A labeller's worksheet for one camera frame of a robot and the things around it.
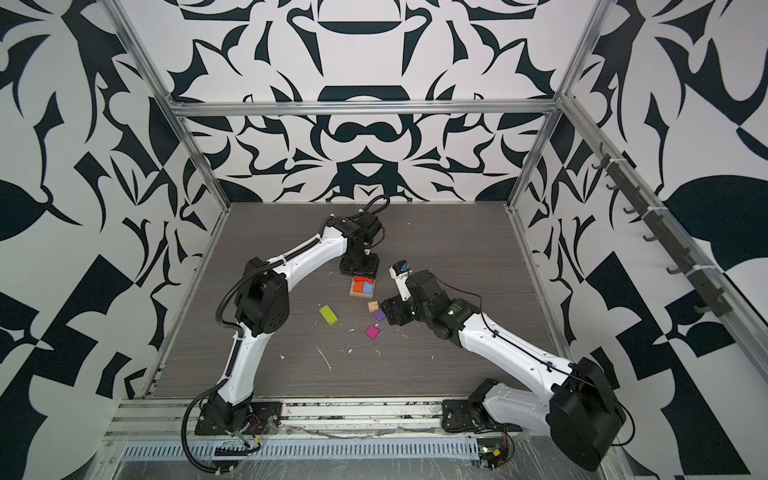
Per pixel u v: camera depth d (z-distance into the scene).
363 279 0.94
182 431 0.69
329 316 0.91
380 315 0.91
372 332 0.89
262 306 0.56
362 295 0.94
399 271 0.72
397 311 0.71
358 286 0.94
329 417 0.76
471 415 0.67
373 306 0.92
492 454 0.71
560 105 0.89
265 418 0.74
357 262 0.80
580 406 0.40
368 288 0.94
